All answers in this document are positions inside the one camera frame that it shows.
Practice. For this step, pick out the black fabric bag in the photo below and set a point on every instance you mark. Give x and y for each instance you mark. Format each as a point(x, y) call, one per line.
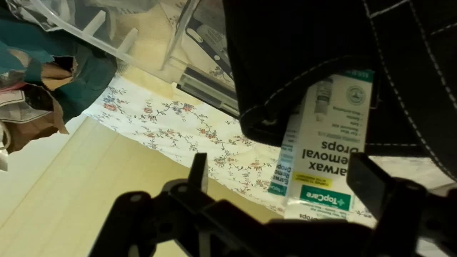
point(294, 57)

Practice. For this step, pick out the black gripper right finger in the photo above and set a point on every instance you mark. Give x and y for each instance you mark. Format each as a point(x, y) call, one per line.
point(368, 186)

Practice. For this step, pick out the floral white bedspread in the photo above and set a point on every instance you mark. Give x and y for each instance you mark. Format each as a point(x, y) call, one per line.
point(166, 119)

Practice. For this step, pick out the white earwax drops box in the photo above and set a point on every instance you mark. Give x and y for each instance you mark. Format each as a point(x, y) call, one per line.
point(328, 151)

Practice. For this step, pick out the teal fabric bag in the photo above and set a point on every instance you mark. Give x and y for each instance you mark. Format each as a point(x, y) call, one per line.
point(90, 80)

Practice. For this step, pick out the crumpled brown paper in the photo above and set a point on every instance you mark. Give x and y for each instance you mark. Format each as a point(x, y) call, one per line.
point(37, 119)

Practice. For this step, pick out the clear plastic storage bin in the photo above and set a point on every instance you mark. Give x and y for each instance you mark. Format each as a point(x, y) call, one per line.
point(143, 43)

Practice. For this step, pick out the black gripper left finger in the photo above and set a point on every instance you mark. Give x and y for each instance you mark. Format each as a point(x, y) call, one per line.
point(198, 171)

